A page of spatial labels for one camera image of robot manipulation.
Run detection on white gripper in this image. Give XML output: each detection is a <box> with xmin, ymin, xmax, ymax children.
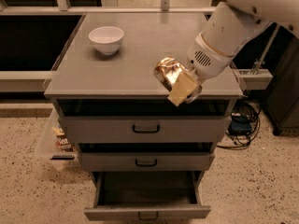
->
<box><xmin>168</xmin><ymin>34</ymin><xmax>233</xmax><ymax>106</ymax></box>

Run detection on orange soda can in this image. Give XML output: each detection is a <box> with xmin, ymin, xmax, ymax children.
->
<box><xmin>154</xmin><ymin>57</ymin><xmax>203</xmax><ymax>93</ymax></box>

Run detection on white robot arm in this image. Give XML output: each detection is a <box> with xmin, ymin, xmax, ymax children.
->
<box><xmin>168</xmin><ymin>0</ymin><xmax>299</xmax><ymax>105</ymax></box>

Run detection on grey top drawer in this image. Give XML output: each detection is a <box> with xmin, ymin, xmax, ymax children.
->
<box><xmin>59</xmin><ymin>117</ymin><xmax>231</xmax><ymax>144</ymax></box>

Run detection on grey drawer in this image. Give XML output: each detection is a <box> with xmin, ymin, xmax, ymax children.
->
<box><xmin>59</xmin><ymin>117</ymin><xmax>231</xmax><ymax>144</ymax></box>
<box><xmin>78</xmin><ymin>152</ymin><xmax>215</xmax><ymax>172</ymax></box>
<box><xmin>84</xmin><ymin>171</ymin><xmax>210</xmax><ymax>221</ymax></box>

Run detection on grey drawer cabinet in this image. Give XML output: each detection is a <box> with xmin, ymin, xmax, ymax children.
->
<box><xmin>43</xmin><ymin>12</ymin><xmax>244</xmax><ymax>175</ymax></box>

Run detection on grey middle drawer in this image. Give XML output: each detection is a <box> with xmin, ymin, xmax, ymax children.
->
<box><xmin>78</xmin><ymin>152</ymin><xmax>215</xmax><ymax>172</ymax></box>

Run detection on grey bottom drawer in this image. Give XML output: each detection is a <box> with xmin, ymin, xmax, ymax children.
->
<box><xmin>84</xmin><ymin>171</ymin><xmax>210</xmax><ymax>221</ymax></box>

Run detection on blue electronics box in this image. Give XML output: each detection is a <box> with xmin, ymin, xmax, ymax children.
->
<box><xmin>228</xmin><ymin>116</ymin><xmax>252</xmax><ymax>135</ymax></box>

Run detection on metal clamp rod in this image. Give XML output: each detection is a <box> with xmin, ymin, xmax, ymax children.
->
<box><xmin>250</xmin><ymin>24</ymin><xmax>280</xmax><ymax>75</ymax></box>

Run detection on white ceramic bowl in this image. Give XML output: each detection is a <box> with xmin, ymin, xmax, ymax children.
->
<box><xmin>89</xmin><ymin>26</ymin><xmax>124</xmax><ymax>55</ymax></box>

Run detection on dark side cabinet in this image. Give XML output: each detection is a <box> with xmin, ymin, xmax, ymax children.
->
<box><xmin>263</xmin><ymin>35</ymin><xmax>299</xmax><ymax>137</ymax></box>

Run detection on clear plastic snack bin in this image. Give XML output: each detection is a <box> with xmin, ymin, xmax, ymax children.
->
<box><xmin>35</xmin><ymin>110</ymin><xmax>79</xmax><ymax>170</ymax></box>

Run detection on black cable bundle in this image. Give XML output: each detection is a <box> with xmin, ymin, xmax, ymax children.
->
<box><xmin>216</xmin><ymin>100</ymin><xmax>261</xmax><ymax>151</ymax></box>

